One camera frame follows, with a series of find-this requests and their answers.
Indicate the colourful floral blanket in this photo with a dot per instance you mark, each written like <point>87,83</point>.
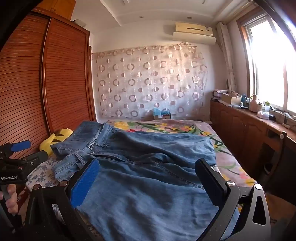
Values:
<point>175,128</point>

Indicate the window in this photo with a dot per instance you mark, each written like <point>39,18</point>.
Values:
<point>266,69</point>

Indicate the person's left hand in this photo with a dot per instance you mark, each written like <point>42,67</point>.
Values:
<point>11,199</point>

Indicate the small black box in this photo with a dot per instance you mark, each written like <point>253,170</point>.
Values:
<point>272,117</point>

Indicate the yellow plush toy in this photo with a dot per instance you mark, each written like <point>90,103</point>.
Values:
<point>49,144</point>

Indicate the green-capped bottle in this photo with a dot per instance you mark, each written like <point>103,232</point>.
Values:
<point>267,107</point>

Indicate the blue plastic bag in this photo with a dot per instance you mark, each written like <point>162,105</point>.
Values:
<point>157,111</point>

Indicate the long wooden cabinet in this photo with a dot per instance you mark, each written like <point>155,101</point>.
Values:
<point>235,129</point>

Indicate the white power strip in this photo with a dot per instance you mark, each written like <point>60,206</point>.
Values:
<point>288,126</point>

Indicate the blue bottle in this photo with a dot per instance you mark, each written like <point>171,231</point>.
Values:
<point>244,100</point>

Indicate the white tissue box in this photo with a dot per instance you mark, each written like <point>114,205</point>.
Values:
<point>263,115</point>

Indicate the pink jug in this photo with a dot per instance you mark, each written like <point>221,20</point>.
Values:
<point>254,105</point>

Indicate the blue denim pants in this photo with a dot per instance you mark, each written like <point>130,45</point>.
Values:
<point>150,185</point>

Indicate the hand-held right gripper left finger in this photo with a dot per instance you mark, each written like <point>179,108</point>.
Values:
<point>84,183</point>

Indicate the wooden slatted wardrobe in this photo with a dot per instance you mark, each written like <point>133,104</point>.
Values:
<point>64,81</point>

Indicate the sheer circle-patterned curtain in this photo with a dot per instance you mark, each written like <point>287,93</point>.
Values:
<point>150,88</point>

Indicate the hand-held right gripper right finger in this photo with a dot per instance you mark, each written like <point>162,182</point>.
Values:
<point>209,183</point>

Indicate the wall air conditioner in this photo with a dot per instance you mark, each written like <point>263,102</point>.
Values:
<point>192,27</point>

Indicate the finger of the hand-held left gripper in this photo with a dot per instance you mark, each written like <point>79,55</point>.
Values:
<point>20,146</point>
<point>37,158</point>

